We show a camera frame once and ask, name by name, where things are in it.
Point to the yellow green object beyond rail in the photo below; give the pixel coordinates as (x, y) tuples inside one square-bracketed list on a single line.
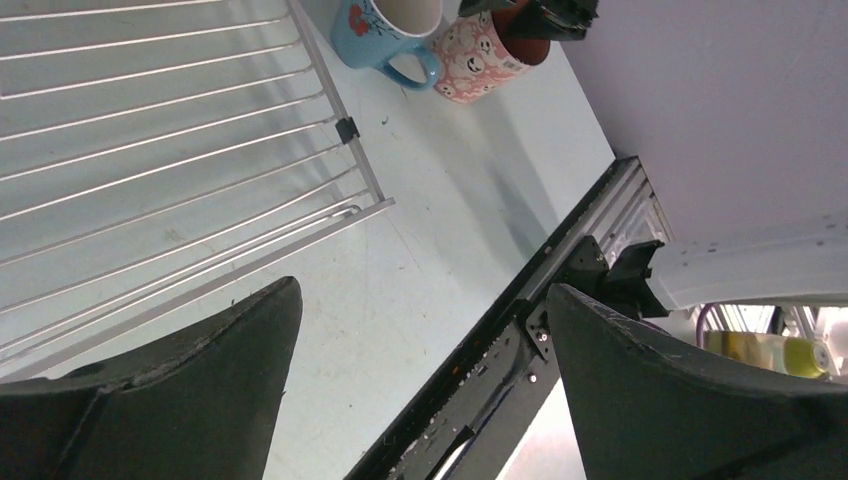
[(792, 356)]

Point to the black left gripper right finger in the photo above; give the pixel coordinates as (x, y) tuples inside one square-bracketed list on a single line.
[(646, 405)]

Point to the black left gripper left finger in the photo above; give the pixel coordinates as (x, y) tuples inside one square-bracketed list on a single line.
[(200, 403)]

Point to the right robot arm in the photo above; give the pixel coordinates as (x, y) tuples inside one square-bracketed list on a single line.
[(737, 112)]

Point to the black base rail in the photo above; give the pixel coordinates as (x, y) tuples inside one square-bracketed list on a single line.
[(468, 418)]

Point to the white wire dish rack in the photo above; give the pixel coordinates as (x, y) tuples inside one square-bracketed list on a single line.
[(154, 153)]

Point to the pink ghost pattern mug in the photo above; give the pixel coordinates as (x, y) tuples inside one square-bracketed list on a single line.
[(477, 57)]

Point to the light blue dotted mug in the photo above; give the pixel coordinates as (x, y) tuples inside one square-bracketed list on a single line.
[(370, 34)]

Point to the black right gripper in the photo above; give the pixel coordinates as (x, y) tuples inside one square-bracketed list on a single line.
[(553, 20)]

